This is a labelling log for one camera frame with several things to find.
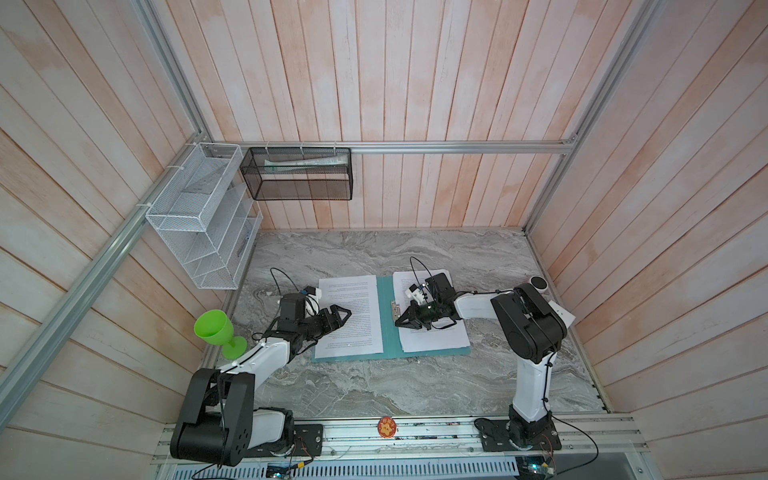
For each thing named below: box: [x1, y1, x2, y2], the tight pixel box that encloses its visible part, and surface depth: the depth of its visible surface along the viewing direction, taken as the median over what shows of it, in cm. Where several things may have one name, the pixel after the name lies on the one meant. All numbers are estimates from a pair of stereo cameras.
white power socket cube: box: [548, 300, 576, 328], surface depth 95 cm
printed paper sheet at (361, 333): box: [315, 275, 384, 359], surface depth 97 cm
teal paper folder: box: [312, 276, 471, 363], surface depth 91 cm
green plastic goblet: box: [194, 309, 247, 360], surface depth 80 cm
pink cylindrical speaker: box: [529, 276, 549, 293], surface depth 100 cm
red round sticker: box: [377, 416, 397, 439], surface depth 78 cm
